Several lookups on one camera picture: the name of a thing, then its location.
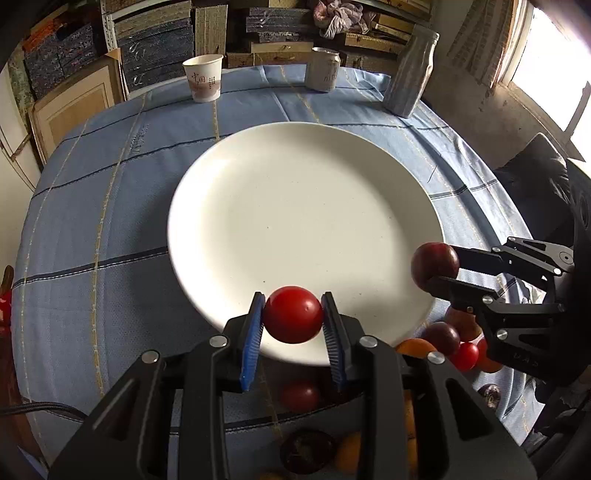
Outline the white oval plate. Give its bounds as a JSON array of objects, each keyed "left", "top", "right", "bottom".
[{"left": 167, "top": 122, "right": 443, "bottom": 345}]

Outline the yellow orange citrus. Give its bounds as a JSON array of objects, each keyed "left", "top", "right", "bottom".
[{"left": 334, "top": 431, "right": 361, "bottom": 476}]

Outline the dark red plum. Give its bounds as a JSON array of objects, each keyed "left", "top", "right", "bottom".
[{"left": 411, "top": 242, "right": 460, "bottom": 291}]

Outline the small red cherry tomato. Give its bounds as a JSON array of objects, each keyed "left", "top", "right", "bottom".
[{"left": 448, "top": 342, "right": 479, "bottom": 373}]

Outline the dark purple plum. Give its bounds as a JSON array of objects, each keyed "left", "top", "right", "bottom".
[{"left": 421, "top": 322, "right": 461, "bottom": 357}]

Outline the white paper cup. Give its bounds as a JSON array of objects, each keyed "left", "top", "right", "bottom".
[{"left": 182, "top": 54, "right": 223, "bottom": 103}]

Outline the silver metal bottle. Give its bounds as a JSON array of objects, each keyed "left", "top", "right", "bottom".
[{"left": 383, "top": 24, "right": 440, "bottom": 118}]

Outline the black cable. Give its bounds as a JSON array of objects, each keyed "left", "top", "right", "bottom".
[{"left": 0, "top": 401, "right": 89, "bottom": 422}]

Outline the white drink can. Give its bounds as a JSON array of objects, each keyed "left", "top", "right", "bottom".
[{"left": 304, "top": 47, "right": 341, "bottom": 93}]

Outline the large orange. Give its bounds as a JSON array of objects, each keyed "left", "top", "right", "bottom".
[{"left": 394, "top": 338, "right": 437, "bottom": 359}]

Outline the blue checked tablecloth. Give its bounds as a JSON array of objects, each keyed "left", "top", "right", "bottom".
[{"left": 9, "top": 63, "right": 546, "bottom": 462}]

